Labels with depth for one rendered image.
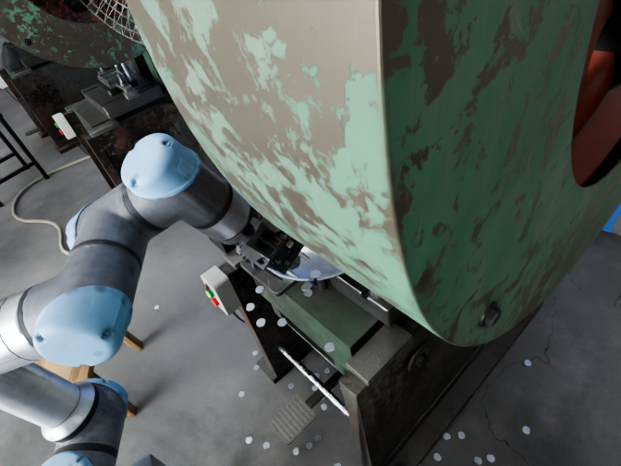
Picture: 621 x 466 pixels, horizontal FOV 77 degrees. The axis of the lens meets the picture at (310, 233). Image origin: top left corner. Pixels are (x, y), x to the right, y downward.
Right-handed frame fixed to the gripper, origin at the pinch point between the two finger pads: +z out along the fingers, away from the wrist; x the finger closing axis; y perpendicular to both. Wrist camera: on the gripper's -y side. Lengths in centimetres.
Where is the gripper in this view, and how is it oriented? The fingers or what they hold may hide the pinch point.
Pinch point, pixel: (291, 261)
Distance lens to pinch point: 71.6
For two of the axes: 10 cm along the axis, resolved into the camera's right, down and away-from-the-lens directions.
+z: 4.6, 4.0, 7.9
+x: 5.6, -8.2, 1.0
